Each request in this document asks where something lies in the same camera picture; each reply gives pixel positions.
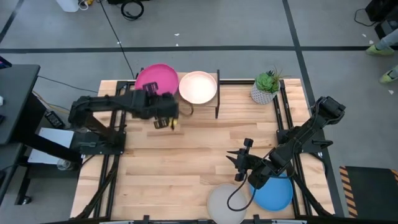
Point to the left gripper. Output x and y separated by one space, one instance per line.
158 107

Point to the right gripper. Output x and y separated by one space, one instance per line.
258 169

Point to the magenta plate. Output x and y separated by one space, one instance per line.
158 74

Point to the pale peach plate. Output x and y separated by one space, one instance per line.
197 87

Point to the grey beige plate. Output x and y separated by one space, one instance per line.
217 208

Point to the bright blue plate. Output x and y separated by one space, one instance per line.
276 196

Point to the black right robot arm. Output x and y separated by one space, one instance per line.
298 140

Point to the small yellow tag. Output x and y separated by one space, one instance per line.
174 123

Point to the succulent in patterned white pot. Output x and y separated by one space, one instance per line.
262 95

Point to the white sheet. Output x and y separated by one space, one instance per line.
53 138

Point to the clear glass jar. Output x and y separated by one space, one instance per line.
63 165

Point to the white container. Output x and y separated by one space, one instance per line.
66 5

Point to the black mat with hazard stripes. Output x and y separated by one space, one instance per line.
370 193

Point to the black desk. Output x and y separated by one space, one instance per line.
18 99

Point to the person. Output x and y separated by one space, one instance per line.
379 50

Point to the black equipment case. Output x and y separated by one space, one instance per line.
385 12

